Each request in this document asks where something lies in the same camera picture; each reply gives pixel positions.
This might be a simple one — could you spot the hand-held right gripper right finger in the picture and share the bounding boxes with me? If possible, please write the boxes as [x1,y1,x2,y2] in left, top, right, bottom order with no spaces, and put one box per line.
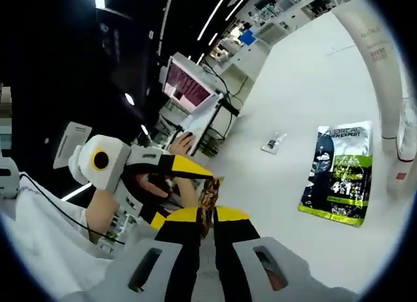
[213,205,360,302]

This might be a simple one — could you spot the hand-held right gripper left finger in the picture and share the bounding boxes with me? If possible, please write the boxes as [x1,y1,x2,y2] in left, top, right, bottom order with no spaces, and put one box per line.
[97,207,210,302]

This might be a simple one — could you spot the gold skincare sachet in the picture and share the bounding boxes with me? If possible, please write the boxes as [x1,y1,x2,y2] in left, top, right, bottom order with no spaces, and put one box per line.
[197,175,227,239]

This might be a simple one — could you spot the small clear skincare sachet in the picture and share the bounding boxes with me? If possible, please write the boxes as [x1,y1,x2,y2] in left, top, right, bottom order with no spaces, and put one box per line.
[261,132,288,155]

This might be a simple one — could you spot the green dark skincare sachet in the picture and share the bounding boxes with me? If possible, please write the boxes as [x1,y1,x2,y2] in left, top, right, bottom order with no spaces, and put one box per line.
[296,120,374,228]

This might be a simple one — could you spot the small white skincare bottle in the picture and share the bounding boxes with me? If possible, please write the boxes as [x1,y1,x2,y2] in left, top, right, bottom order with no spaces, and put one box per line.
[387,98,417,202]

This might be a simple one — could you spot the white skincare tube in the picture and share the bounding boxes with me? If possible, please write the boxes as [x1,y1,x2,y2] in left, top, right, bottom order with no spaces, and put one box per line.
[332,3,410,164]

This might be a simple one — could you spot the ceiling air vent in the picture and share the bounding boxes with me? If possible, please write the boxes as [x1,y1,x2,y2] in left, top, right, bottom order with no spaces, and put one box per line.
[53,120,93,170]

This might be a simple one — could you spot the white paper sheets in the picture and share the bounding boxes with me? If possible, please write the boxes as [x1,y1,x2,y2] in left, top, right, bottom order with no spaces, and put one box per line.
[182,98,219,152]

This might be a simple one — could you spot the black desk clamp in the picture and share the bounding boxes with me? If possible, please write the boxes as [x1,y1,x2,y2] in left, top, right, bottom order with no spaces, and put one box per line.
[212,89,241,117]

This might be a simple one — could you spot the open laptop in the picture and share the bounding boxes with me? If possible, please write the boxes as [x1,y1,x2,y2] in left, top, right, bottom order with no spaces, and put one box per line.
[160,52,218,111]

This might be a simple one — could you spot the grey chest-worn device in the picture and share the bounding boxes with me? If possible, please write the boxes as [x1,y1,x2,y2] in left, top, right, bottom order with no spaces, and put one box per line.
[0,157,21,201]

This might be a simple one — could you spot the person's white shirt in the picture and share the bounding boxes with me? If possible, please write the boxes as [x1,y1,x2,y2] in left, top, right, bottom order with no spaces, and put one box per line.
[0,171,115,302]

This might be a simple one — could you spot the blue box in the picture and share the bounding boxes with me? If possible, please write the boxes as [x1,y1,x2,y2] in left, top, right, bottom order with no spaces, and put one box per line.
[240,29,258,46]

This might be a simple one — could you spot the black thin cable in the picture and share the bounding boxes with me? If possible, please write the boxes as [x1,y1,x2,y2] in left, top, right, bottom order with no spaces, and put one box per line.
[18,172,126,247]

